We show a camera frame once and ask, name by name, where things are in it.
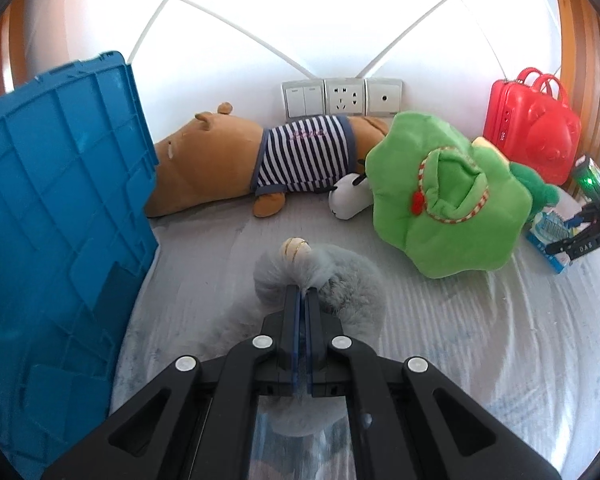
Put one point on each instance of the grey cloth-covered desktop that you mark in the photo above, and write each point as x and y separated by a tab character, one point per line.
455	360

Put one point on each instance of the blue plastic crate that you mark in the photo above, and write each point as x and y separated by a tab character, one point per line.
55	210

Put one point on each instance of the brown bear plush striped shirt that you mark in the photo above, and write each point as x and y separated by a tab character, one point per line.
210	160

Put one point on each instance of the white wall switch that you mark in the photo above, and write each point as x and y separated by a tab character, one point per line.
302	99

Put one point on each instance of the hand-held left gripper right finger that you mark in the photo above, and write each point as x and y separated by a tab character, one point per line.
311	310

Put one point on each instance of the yellow green duck plush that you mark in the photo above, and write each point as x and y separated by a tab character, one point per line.
540	190

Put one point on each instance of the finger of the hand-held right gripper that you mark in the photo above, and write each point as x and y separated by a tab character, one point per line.
592	216
580	246

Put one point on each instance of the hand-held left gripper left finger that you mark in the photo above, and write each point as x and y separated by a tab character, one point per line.
296	310

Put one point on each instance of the blue box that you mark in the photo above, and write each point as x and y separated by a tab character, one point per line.
557	262

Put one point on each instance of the teal comb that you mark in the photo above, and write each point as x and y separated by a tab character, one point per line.
550	227

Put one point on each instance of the white wall round socket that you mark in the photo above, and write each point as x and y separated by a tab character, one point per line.
384	96

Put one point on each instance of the small white plush toy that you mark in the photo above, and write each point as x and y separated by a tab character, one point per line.
350	197

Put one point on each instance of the red toy suitcase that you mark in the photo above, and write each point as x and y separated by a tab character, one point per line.
535	130

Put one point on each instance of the green cabbage plush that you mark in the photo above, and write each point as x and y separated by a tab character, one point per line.
455	230

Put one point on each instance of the white wall power socket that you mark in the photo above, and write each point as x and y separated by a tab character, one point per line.
345	97

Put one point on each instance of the grey fluffy plush toy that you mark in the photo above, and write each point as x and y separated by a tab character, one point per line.
350	290

